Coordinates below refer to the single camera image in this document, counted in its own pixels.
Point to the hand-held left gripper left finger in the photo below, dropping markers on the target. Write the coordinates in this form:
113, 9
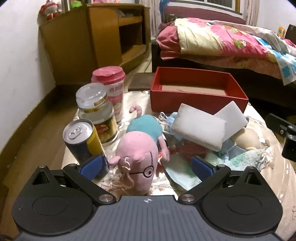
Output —
90, 167

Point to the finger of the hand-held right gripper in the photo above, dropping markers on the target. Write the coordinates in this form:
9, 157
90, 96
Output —
276, 122

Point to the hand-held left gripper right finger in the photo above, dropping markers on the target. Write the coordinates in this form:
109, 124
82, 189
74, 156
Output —
202, 170

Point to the beige plush doll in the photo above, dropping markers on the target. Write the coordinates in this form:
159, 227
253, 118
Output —
247, 138

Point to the thin white sponge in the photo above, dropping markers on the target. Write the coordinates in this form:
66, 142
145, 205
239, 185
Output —
233, 118

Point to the thick white sponge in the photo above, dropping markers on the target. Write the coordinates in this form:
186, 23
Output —
196, 125

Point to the pink pig plush toy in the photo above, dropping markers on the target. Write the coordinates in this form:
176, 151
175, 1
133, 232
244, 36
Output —
136, 148

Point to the red cardboard box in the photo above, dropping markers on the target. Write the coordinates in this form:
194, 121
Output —
196, 99

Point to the blue and yellow drink can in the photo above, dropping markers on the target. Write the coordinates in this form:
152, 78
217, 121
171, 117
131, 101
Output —
78, 143

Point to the glass jar with clear lid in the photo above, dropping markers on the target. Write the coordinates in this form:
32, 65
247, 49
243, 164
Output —
101, 115

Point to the blue and white printed cloth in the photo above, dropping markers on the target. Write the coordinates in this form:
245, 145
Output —
283, 62

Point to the paper cup with pink lid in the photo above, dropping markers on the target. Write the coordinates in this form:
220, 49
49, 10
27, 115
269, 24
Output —
115, 92

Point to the shiny cream tablecloth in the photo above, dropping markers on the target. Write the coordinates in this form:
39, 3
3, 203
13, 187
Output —
131, 99

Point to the small yellow box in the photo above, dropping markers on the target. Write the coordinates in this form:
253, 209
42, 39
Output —
281, 32

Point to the dark box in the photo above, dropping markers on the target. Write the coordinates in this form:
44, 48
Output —
291, 32

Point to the pink floral quilt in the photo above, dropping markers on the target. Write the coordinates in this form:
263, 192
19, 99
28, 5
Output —
215, 39

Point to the bed with pink floral quilt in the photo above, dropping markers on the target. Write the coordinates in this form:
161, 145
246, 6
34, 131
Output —
185, 63

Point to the wooden cabinet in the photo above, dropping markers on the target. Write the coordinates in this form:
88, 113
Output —
69, 46

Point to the window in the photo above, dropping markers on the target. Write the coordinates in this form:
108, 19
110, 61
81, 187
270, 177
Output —
222, 5

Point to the maroon bed sheet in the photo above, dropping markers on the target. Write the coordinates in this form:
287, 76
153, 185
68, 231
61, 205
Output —
167, 41

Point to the red and white plush toy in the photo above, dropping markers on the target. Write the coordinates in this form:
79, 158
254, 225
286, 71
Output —
49, 9

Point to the metal bottle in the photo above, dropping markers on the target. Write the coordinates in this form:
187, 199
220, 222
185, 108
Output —
66, 5

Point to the green plush toy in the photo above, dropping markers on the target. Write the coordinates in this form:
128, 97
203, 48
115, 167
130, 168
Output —
76, 3

